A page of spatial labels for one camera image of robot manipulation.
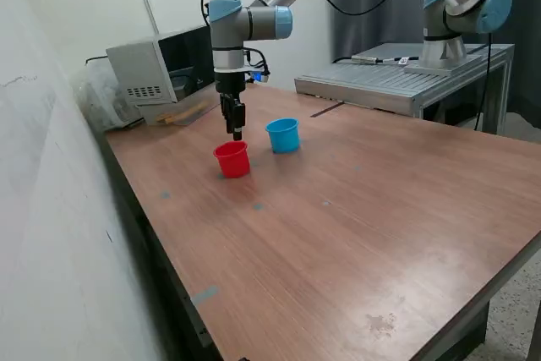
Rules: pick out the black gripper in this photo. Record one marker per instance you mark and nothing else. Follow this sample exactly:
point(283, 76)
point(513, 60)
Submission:
point(230, 82)

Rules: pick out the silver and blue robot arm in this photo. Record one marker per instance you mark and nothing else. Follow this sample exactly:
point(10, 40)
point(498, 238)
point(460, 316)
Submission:
point(228, 39)

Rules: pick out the clear plastic box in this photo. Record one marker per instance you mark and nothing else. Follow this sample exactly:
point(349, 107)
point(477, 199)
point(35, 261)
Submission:
point(198, 103)

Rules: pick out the tan wooden stick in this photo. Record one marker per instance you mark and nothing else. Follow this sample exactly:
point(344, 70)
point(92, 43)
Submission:
point(192, 109)

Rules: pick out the red plastic cup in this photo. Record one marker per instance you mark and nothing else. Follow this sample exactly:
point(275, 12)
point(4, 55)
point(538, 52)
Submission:
point(231, 164)

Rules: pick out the blue plastic cup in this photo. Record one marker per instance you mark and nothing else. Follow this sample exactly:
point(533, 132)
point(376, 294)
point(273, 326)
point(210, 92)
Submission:
point(284, 139)

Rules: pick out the tan wooden block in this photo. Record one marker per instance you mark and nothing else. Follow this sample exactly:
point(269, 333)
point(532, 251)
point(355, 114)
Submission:
point(165, 118)

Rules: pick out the dark flat strip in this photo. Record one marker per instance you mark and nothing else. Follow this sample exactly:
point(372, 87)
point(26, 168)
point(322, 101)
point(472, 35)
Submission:
point(325, 110)

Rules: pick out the silver microwave oven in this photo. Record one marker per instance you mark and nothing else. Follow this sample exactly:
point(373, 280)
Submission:
point(139, 65)

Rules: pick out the thin white rod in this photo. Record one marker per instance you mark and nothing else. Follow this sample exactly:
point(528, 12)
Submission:
point(151, 16)

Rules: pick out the translucent plastic bag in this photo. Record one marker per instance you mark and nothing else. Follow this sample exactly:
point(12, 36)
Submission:
point(97, 103)

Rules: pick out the dark grey curtain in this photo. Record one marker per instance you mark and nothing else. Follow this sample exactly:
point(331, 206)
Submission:
point(380, 31)

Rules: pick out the white warning label tag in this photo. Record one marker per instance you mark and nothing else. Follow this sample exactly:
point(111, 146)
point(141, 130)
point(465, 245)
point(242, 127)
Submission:
point(404, 61)

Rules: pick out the grey tape strip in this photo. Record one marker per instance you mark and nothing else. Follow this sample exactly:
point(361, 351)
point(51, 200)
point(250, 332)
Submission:
point(205, 295)

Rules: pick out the white wrist mounting bracket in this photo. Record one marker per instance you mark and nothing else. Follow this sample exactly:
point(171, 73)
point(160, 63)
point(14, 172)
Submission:
point(230, 68)

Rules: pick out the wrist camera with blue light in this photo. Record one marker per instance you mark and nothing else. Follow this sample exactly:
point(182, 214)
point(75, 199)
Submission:
point(260, 77)

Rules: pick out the small black camera mount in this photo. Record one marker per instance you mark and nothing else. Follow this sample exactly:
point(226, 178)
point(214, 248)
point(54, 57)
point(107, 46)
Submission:
point(206, 8)

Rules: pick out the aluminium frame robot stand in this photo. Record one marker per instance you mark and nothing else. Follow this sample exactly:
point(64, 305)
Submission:
point(359, 78)

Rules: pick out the aluminium base plate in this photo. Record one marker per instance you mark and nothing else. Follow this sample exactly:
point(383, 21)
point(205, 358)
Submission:
point(439, 70)

